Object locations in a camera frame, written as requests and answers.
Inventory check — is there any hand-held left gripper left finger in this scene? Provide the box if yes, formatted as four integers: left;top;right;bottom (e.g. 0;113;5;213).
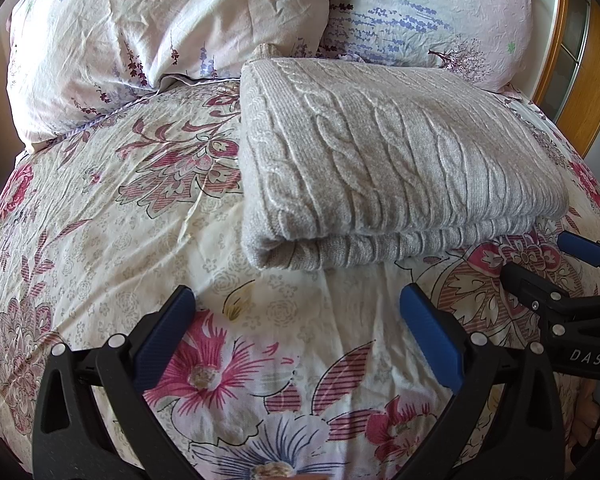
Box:
32;285;206;480

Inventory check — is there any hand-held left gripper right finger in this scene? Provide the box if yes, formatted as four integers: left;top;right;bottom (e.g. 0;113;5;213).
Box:
395;282;566;480

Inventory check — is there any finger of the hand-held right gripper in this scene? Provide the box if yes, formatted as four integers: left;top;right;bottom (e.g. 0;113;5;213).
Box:
556;231;600;297
501;261;571;322

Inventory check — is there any grey cable knit sweater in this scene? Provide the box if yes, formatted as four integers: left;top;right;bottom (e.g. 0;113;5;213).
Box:
240;44;572;273

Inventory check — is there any floral duvet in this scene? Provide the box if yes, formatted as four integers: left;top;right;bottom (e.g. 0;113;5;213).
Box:
0;76;600;480

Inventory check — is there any wooden cabinet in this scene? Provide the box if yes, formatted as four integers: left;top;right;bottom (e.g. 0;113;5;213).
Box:
532;0;600;162

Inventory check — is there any lavender print pillow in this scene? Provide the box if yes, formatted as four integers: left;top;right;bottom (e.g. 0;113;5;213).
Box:
317;0;547;94

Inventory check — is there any pink floral pillow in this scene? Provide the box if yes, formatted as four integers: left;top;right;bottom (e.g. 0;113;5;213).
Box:
7;0;331;145

